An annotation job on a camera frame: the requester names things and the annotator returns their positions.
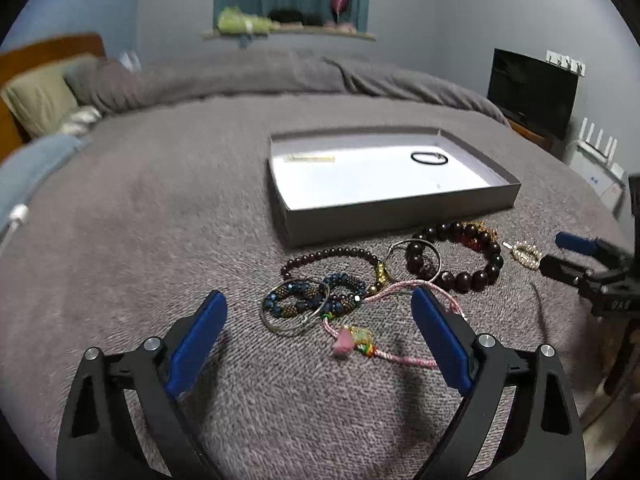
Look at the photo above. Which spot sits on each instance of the white router with antennas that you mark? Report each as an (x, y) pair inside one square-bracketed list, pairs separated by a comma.
[(597, 140)]

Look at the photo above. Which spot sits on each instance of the gold hair clip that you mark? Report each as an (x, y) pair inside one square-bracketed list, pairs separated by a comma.
[(310, 158)]

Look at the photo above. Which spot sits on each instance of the grey shallow cardboard box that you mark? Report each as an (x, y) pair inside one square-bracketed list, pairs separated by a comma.
[(400, 220)]

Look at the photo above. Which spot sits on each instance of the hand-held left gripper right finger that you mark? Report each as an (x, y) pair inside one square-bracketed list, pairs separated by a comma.
[(440, 340)]

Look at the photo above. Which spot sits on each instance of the wooden window sill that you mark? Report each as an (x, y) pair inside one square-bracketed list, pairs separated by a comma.
[(300, 34)]

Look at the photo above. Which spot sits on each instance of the grey duvet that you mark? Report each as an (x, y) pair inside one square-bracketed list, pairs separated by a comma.
[(250, 77)]

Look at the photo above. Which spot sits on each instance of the white appliance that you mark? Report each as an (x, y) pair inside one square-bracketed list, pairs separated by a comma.
[(597, 175)]

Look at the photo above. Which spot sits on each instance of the black television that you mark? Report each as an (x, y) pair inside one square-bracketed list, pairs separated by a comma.
[(530, 90)]

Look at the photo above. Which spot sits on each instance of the silver bangle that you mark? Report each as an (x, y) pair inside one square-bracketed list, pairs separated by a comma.
[(397, 245), (280, 329)]

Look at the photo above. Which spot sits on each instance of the green cloth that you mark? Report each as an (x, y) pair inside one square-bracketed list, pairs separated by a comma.
[(240, 21)]

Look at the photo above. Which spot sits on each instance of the light blue blanket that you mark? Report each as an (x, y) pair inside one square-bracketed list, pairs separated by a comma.
[(35, 170)]

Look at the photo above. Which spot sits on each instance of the wooden headboard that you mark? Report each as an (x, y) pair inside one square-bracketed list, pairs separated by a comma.
[(30, 57)]

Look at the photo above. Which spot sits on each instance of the pink cloth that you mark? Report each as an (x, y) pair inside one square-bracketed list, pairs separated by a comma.
[(340, 25)]

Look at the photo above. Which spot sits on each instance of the olive green pillow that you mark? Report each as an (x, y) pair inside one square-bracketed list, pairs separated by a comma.
[(40, 100)]

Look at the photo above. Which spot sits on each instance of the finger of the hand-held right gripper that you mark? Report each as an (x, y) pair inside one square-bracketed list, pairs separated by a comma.
[(575, 243), (562, 267)]

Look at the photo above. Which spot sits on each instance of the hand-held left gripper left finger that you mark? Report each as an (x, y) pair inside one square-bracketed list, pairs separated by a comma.
[(197, 345)]

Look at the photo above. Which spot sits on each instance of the wooden television stand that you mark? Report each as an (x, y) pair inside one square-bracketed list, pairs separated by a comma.
[(535, 135)]

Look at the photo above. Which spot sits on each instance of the white wall sockets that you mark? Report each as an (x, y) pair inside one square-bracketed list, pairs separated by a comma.
[(565, 62)]

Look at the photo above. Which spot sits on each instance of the white plastic bag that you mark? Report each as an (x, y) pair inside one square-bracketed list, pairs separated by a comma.
[(130, 60)]

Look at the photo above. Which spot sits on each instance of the black cloth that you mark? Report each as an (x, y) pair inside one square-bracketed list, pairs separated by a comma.
[(295, 16)]

